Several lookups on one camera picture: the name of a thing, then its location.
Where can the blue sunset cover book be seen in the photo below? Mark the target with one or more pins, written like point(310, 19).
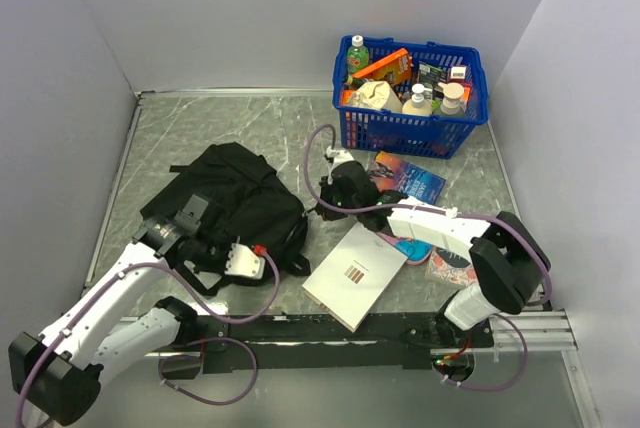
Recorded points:
point(390, 172)

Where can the dark green packet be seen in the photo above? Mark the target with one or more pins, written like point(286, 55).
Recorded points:
point(431, 77)

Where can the white pump lotion bottle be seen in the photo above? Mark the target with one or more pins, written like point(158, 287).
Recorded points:
point(420, 101)

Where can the aluminium rail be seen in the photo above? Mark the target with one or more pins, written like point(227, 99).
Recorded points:
point(539, 331)

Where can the black student backpack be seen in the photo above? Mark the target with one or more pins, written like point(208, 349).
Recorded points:
point(232, 193)

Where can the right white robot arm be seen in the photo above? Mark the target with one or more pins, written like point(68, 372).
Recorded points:
point(509, 265)

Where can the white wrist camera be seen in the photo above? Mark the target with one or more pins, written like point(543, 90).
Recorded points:
point(336, 157)
point(243, 262)

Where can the white square notebook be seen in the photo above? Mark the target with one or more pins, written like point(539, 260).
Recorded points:
point(350, 280)

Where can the orange snack box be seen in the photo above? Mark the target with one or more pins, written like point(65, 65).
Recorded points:
point(395, 68)

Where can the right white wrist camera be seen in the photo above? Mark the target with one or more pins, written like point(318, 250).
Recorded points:
point(336, 157)

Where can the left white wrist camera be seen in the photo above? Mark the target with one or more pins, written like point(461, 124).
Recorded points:
point(243, 262)

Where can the small white red box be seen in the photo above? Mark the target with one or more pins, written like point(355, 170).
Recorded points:
point(457, 73)

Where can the floral cover book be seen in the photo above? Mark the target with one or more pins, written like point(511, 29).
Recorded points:
point(450, 269)

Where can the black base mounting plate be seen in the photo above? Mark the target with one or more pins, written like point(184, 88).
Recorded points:
point(218, 356)

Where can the beige cap pump bottle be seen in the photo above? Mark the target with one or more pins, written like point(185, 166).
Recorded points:
point(452, 104)

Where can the blue plastic shopping basket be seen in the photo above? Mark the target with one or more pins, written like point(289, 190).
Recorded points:
point(434, 137)

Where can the pink cartoon pencil case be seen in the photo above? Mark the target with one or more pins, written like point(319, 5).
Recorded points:
point(415, 251)

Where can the beige crumpled paper bag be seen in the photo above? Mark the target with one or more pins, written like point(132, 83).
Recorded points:
point(376, 95)

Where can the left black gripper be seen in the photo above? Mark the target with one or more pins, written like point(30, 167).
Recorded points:
point(221, 265)

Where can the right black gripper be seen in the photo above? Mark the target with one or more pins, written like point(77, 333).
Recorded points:
point(327, 188)

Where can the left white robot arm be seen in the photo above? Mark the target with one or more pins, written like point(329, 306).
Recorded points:
point(61, 370)

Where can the green drink bottle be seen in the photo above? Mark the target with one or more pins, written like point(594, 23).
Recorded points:
point(357, 56)

